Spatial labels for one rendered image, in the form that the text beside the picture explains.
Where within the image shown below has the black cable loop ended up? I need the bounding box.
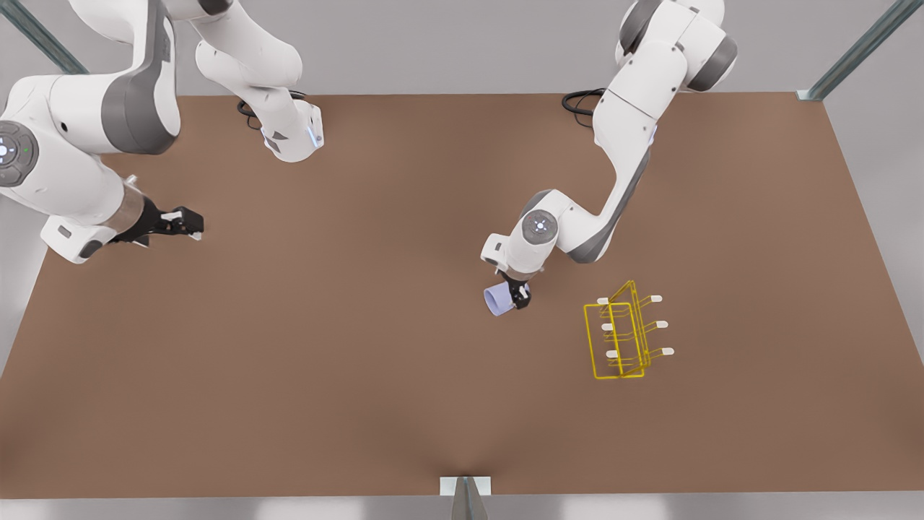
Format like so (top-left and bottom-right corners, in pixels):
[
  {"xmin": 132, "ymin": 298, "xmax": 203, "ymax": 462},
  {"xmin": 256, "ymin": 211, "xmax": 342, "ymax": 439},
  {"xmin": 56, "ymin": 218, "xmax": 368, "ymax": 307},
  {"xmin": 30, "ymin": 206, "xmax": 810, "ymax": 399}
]
[
  {"xmin": 562, "ymin": 88, "xmax": 607, "ymax": 129},
  {"xmin": 237, "ymin": 90, "xmax": 308, "ymax": 132}
]

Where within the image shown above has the silver frame post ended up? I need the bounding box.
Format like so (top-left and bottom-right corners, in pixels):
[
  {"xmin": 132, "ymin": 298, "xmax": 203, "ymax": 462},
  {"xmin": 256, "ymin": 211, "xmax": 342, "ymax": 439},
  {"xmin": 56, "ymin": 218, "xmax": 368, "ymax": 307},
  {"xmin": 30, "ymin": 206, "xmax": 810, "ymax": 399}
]
[
  {"xmin": 0, "ymin": 0, "xmax": 89, "ymax": 76},
  {"xmin": 440, "ymin": 475, "xmax": 492, "ymax": 520},
  {"xmin": 796, "ymin": 0, "xmax": 924, "ymax": 102}
]

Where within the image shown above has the lavender cup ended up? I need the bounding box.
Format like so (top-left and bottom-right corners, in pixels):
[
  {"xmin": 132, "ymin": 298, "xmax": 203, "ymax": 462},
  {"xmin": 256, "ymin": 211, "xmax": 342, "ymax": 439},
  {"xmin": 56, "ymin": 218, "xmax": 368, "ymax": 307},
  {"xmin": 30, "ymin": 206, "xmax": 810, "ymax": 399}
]
[{"xmin": 484, "ymin": 283, "xmax": 518, "ymax": 317}]

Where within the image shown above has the yellow wire cup holder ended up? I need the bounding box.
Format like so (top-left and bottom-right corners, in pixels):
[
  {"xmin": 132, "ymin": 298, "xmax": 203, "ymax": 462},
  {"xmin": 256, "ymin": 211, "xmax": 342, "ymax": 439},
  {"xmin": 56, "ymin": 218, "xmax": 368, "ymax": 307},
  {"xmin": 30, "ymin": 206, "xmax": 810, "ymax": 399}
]
[{"xmin": 583, "ymin": 279, "xmax": 675, "ymax": 380}]

